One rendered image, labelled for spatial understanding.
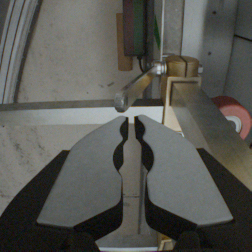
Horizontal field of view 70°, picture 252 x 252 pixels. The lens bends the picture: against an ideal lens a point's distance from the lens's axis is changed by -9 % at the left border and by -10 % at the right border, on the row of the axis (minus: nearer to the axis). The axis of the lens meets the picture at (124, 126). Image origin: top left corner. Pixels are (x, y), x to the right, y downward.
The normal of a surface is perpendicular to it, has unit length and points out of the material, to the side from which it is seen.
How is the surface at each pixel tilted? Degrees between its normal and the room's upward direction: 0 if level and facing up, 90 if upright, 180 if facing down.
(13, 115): 0
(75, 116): 0
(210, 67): 0
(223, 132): 90
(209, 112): 90
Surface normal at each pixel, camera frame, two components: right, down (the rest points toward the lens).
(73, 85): 0.00, 0.54
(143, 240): -0.03, -0.84
